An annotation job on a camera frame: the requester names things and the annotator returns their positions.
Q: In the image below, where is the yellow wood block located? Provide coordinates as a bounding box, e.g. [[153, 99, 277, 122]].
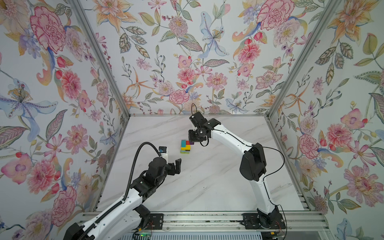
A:
[[181, 145, 191, 150]]

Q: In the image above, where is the teal wood block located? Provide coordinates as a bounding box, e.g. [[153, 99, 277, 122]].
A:
[[181, 140, 187, 148]]

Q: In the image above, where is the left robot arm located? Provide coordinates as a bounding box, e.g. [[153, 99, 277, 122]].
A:
[[64, 157, 182, 240]]

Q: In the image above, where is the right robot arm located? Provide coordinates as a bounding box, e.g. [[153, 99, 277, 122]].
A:
[[189, 112, 281, 229]]

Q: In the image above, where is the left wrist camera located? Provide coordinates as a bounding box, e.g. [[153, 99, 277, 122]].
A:
[[159, 146, 168, 162]]

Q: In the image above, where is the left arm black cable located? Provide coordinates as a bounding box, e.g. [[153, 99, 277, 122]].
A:
[[76, 141, 161, 240]]

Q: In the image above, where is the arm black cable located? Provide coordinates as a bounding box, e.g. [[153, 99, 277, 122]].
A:
[[76, 141, 161, 240], [191, 103, 289, 240]]

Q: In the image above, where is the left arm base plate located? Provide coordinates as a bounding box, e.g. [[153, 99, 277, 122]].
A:
[[138, 213, 164, 230]]

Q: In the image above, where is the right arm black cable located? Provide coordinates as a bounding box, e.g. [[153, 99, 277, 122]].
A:
[[191, 103, 289, 240]]

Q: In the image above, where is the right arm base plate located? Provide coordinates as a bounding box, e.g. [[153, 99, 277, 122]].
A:
[[241, 213, 287, 230]]

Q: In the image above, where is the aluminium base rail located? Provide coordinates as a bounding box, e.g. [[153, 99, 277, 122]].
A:
[[73, 211, 331, 233]]

